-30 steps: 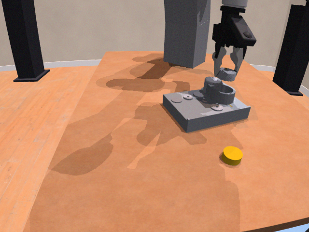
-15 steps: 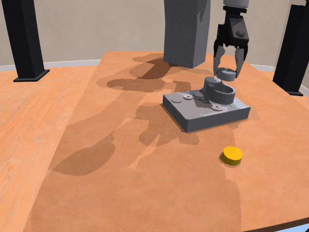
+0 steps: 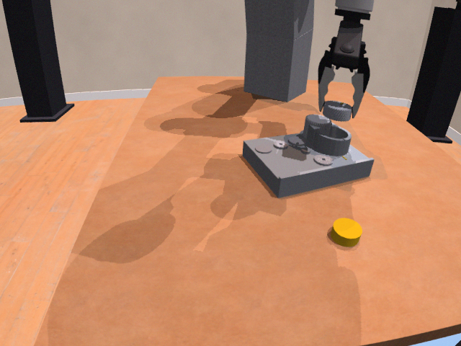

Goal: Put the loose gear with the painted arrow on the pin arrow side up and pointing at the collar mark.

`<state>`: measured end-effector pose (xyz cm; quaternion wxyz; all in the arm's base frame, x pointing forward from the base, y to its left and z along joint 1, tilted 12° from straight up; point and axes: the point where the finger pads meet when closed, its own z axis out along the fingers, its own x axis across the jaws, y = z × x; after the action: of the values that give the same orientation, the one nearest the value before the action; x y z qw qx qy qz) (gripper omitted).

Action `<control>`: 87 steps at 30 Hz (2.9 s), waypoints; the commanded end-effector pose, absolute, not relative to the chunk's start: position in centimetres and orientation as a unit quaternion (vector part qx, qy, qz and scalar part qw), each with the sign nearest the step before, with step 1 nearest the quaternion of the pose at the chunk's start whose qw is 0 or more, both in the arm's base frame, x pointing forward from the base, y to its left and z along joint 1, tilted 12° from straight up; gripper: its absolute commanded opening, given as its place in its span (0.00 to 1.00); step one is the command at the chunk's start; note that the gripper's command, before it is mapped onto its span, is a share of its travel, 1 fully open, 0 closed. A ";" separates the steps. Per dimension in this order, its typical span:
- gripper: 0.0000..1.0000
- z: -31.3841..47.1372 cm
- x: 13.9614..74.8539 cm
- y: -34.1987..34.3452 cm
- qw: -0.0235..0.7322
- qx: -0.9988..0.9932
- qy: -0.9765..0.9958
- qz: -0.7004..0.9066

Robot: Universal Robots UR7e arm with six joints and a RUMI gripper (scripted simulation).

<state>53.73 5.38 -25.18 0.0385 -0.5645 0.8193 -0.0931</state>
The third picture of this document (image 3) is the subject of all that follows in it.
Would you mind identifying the yellow short cylinder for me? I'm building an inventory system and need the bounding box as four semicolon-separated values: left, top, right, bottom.
331;218;362;247

